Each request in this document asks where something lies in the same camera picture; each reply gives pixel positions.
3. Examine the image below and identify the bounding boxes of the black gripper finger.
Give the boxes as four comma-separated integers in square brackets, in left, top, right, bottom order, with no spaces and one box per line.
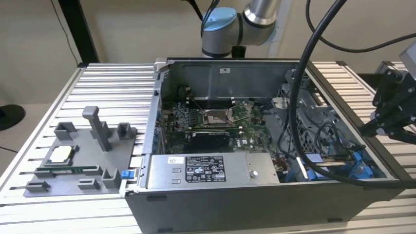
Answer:
[387,125,416,144]
[360,69,416,137]

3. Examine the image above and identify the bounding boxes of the black disk wire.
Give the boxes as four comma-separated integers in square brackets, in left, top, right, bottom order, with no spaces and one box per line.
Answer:
[312,121,365,156]

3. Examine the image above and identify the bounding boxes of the blue disk wire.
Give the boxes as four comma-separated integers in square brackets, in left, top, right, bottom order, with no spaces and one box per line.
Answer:
[325,136,356,157]

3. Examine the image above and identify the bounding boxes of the hard disk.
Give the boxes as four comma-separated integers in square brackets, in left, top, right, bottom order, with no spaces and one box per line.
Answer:
[297,151,375,178]

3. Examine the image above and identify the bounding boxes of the blue plastic disk carrier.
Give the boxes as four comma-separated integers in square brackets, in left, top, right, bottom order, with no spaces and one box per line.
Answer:
[305,170,324,181]

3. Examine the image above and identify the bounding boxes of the grey metal disk bay cage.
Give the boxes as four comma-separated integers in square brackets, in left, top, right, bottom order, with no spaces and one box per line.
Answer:
[261,82,388,183]

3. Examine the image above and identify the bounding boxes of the black RAM slot bank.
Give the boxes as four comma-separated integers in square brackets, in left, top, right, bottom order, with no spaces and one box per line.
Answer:
[191,97,235,109]

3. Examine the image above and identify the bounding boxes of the green motherboard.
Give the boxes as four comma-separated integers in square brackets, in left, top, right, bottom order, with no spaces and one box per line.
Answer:
[161,97,277,155]

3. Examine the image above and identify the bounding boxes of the metal socket cover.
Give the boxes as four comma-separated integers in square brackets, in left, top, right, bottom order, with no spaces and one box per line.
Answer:
[227,101,255,122]

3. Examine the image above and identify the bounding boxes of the CPU socket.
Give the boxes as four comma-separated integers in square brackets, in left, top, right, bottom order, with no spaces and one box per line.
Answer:
[203,108,235,125]

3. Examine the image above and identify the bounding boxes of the black graphics card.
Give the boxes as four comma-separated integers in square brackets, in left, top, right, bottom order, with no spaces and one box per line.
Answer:
[191,131,231,149]

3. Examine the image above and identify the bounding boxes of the dark grey PC case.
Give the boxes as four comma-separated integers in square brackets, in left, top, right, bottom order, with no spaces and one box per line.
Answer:
[124,57,416,234]

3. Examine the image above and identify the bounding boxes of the silver power supply unit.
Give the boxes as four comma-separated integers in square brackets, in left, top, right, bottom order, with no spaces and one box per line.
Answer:
[145,153,281,190]

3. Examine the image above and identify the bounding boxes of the grey plastic parts rack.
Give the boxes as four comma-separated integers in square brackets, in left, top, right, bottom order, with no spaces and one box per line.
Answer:
[23,105,139,197]

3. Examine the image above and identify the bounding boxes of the green RAM stick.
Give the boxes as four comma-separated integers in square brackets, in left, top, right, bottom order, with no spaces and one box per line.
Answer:
[37,166,99,174]

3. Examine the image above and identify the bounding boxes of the silver CPU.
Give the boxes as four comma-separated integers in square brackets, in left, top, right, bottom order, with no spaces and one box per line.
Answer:
[51,147,73,163]

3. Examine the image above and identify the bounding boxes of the black round stand base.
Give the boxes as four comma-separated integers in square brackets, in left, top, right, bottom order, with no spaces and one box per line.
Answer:
[0,104,27,131]

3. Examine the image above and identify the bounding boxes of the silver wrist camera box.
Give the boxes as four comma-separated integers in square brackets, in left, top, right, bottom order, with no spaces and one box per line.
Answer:
[397,40,416,81]

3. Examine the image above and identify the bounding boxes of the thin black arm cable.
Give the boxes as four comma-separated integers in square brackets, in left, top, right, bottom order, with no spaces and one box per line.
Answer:
[305,0,416,53]

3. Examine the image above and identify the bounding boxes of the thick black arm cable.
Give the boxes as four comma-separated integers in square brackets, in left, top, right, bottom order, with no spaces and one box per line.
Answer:
[288,0,416,190]

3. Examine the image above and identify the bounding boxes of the thin black looped case cable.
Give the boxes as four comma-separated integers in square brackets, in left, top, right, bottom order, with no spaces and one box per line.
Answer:
[277,87,317,160]

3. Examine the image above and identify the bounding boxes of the red wire bundle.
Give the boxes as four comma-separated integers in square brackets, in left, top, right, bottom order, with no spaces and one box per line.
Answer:
[272,157,292,173]

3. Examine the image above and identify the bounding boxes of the black cables behind arm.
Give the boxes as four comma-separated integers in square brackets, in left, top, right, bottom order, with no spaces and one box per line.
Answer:
[183,0,215,21]

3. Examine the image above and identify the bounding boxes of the black metal frame post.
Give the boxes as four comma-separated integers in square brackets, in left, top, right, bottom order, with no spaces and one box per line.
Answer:
[57,0,100,63]

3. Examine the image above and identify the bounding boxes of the thin black wall cable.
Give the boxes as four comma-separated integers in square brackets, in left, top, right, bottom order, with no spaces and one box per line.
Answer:
[51,0,80,64]

